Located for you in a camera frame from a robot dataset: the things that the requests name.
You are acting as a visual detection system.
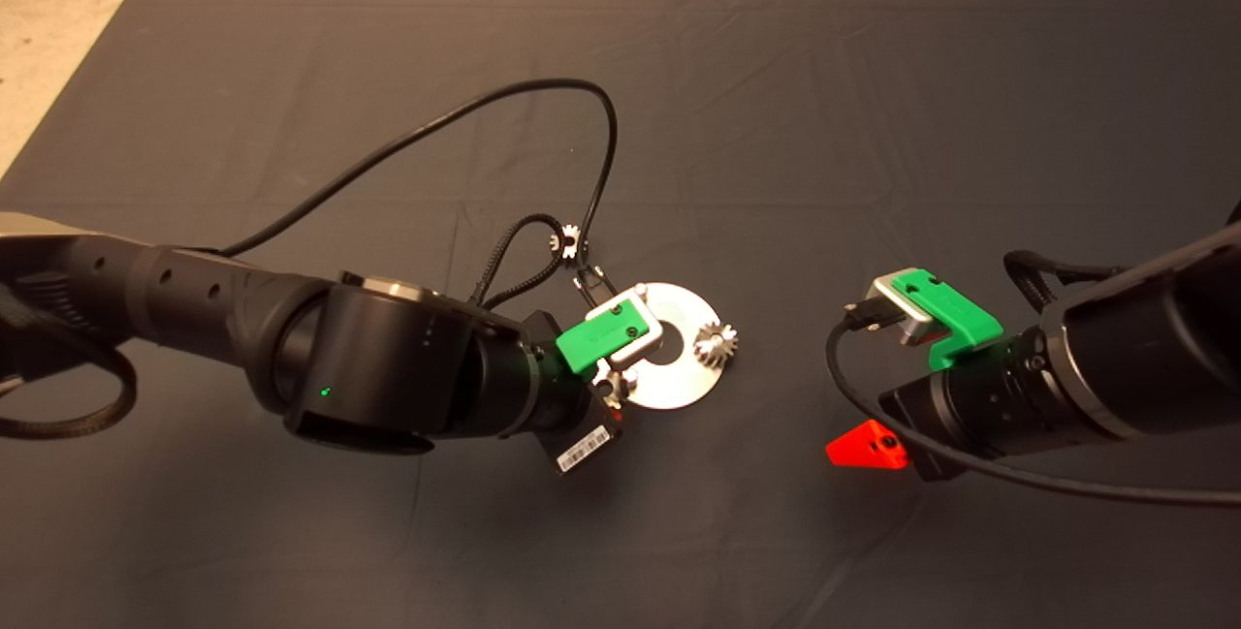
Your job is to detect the green right camera mount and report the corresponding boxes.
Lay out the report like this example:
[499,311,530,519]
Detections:
[890,268,1004,373]

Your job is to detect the silver camera box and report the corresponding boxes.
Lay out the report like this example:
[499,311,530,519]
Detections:
[587,285,665,363]
[866,278,937,347]

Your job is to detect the thick braided black arm cable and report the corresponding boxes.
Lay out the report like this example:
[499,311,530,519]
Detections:
[0,285,139,441]

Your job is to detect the silver right camera box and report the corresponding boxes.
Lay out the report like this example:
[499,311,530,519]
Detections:
[866,278,937,347]

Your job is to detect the smooth black cable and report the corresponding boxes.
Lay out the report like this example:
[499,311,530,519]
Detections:
[215,79,620,310]

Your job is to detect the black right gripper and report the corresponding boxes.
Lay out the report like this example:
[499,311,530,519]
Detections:
[826,329,1079,483]

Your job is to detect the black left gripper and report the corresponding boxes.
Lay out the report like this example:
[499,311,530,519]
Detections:
[524,314,626,477]

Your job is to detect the dark grey table cloth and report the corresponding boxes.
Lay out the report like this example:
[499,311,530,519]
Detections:
[0,0,1241,629]

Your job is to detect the green left camera mount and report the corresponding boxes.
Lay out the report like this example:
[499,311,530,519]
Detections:
[555,298,651,378]

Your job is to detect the round metal carrier plate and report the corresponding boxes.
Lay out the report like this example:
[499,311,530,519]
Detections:
[620,282,730,410]

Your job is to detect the braided black cable loop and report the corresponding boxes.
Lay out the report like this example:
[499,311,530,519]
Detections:
[1003,249,1130,315]

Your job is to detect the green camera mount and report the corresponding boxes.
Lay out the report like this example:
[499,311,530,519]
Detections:
[555,298,651,378]
[890,268,1004,373]

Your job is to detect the silver left camera box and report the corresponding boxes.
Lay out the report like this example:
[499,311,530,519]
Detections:
[587,285,665,363]

